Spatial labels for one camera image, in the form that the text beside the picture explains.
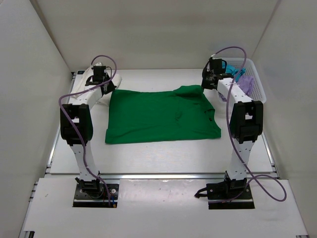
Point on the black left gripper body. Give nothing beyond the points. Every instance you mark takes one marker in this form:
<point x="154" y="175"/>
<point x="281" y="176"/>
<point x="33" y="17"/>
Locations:
<point x="110" y="86"/>

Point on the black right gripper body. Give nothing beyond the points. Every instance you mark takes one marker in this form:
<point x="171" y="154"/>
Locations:
<point x="205" y="80"/>

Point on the green t-shirt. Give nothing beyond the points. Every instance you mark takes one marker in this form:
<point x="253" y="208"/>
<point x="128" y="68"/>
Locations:
<point x="142" y="117"/>

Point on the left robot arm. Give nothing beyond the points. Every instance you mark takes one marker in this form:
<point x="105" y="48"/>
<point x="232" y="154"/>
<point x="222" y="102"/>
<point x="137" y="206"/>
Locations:
<point x="76" y="126"/>

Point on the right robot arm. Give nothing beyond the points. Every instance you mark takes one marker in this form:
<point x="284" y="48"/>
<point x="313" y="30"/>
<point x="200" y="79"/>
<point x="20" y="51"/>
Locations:
<point x="245" y="117"/>

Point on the folded white t-shirt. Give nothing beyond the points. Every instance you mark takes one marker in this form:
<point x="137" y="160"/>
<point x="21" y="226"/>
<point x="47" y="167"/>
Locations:
<point x="105" y="100"/>

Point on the teal t-shirt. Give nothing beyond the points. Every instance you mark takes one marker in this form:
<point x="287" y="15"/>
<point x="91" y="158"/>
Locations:
<point x="232" y="70"/>

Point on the lilac t-shirt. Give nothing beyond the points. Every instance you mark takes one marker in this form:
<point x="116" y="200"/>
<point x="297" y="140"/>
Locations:
<point x="244" y="85"/>

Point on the white plastic basket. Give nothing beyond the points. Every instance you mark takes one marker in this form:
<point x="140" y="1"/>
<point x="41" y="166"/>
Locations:
<point x="258" y="93"/>

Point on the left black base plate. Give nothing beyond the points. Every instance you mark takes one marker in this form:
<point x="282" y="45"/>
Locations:
<point x="96" y="200"/>

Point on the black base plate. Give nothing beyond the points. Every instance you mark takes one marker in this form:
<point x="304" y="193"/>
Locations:
<point x="96" y="200"/>
<point x="220" y="197"/>

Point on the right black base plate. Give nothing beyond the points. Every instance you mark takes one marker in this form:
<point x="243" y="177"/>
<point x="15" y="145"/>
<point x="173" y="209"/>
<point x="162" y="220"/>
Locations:
<point x="220" y="197"/>

